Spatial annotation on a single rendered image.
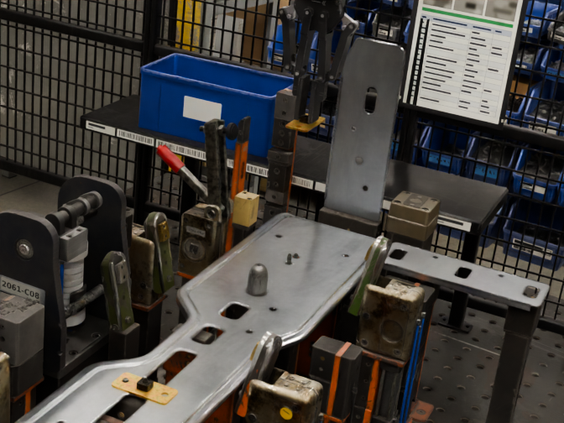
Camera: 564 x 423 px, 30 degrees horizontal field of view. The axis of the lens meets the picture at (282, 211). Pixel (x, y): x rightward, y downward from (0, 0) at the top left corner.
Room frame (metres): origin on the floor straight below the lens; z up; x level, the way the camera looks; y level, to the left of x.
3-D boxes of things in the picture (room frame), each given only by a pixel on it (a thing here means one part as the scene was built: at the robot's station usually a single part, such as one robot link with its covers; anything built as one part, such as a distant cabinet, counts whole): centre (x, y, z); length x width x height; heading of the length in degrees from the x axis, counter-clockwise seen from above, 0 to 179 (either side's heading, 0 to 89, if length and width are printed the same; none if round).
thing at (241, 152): (1.76, 0.08, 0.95); 0.03 x 0.01 x 0.50; 158
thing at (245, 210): (1.73, 0.06, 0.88); 0.04 x 0.04 x 0.36; 68
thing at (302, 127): (1.61, -0.02, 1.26); 0.08 x 0.04 x 0.01; 158
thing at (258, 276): (1.49, 0.03, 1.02); 0.03 x 0.03 x 0.07
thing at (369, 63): (1.85, -0.13, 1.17); 0.12 x 0.01 x 0.34; 68
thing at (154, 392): (1.18, 0.15, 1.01); 0.08 x 0.04 x 0.01; 69
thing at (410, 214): (1.82, -0.24, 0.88); 0.08 x 0.08 x 0.36; 68
